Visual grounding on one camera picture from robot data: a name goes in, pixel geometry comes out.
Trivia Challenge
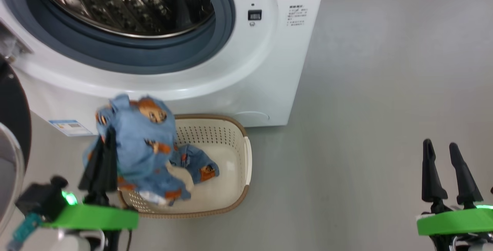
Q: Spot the perforated steel washer drum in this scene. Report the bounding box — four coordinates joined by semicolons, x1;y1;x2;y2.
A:
32;0;215;39

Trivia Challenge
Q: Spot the black text sticker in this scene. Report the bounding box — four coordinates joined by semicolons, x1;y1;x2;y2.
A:
287;5;309;27

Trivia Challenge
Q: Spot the white front-load washing machine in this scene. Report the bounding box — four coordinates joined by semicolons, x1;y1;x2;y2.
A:
0;0;329;137

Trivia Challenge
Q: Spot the grey metal door hinge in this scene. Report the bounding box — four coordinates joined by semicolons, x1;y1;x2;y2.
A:
0;20;34;65

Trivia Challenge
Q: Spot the round filter cover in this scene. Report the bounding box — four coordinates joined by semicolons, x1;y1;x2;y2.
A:
232;111;270;124

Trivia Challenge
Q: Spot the blue energy label sticker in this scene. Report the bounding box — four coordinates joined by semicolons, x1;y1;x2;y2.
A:
49;119;94;137

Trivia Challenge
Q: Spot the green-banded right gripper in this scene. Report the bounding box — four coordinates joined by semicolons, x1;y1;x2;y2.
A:
417;139;493;251

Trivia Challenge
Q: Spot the teal cable connector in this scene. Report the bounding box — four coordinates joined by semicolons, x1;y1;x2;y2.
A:
7;213;42;251

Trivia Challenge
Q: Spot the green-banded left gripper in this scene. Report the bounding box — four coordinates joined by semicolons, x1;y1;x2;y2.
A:
42;127;139;251

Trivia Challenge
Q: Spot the black round glass washer door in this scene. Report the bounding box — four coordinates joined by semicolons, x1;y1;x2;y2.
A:
0;57;32;238

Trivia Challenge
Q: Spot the cream perforated laundry basket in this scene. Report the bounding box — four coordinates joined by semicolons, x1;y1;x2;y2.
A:
117;114;253;219

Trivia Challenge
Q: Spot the blue bear-print shirt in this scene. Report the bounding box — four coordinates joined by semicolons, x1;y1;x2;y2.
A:
82;94;194;207

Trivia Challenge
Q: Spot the grey rubber door gasket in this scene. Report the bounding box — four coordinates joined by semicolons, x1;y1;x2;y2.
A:
0;0;236;75

